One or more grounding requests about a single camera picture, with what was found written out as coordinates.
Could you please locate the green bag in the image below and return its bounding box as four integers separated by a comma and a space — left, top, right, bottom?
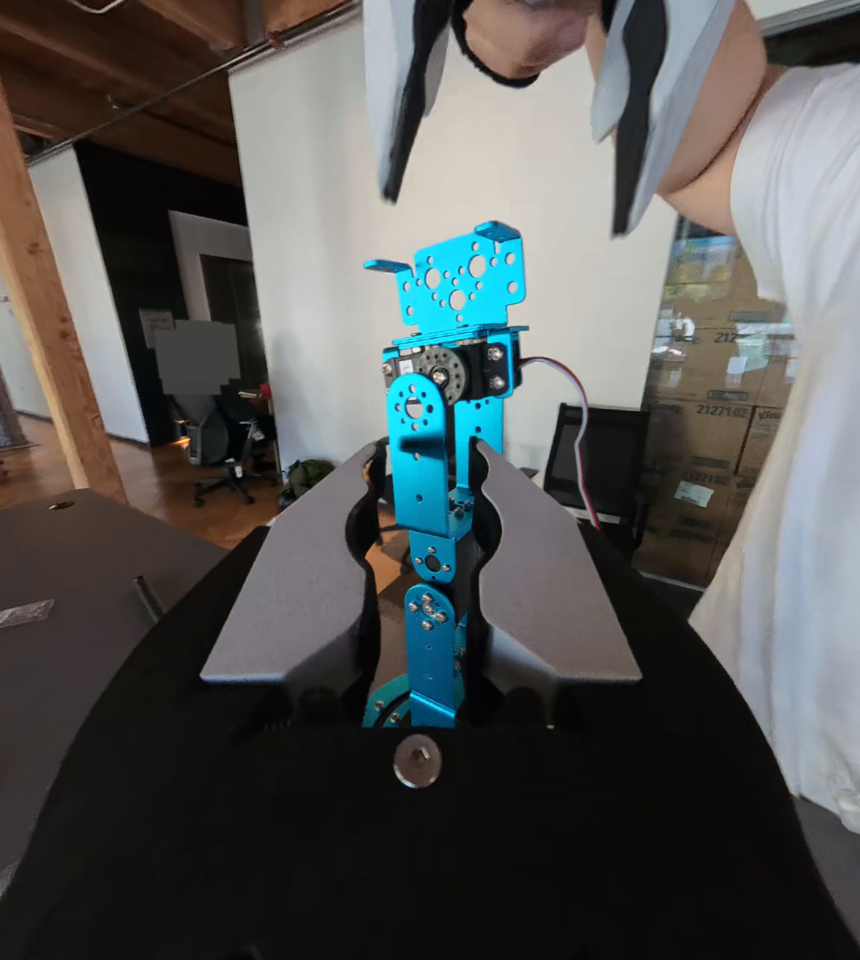
280, 459, 337, 504

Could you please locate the person's right hand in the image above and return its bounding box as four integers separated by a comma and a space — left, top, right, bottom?
466, 0, 602, 78

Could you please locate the person's right forearm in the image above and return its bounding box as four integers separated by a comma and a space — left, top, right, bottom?
655, 0, 785, 237

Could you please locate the metal ceiling pipe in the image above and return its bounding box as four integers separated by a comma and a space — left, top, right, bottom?
25, 3, 365, 157

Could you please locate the blue toy robot arm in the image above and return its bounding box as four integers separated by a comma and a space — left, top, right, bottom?
361, 221, 532, 730

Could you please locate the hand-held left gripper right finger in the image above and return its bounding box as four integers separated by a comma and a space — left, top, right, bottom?
466, 439, 643, 685

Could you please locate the wooden post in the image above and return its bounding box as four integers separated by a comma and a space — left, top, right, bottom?
0, 0, 129, 505

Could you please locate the stack of cardboard boxes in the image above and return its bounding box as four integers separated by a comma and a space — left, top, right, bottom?
636, 300, 799, 590

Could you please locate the red white servo wire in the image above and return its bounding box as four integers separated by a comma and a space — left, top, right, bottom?
520, 356, 604, 530

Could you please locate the black cylindrical rod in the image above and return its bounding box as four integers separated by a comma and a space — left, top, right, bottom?
133, 576, 170, 624

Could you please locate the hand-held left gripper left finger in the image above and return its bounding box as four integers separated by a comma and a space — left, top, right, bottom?
199, 441, 390, 725

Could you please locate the white door frame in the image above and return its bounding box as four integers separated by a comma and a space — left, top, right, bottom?
169, 211, 268, 395

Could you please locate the person's white shirt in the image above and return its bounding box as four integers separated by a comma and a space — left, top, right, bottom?
688, 56, 860, 860

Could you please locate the grey office chair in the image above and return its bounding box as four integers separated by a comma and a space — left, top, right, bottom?
171, 390, 281, 509

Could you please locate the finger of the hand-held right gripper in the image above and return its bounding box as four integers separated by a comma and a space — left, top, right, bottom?
589, 0, 735, 237
362, 0, 452, 205

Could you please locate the black mesh chair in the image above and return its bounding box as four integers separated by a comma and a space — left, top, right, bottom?
546, 403, 652, 556

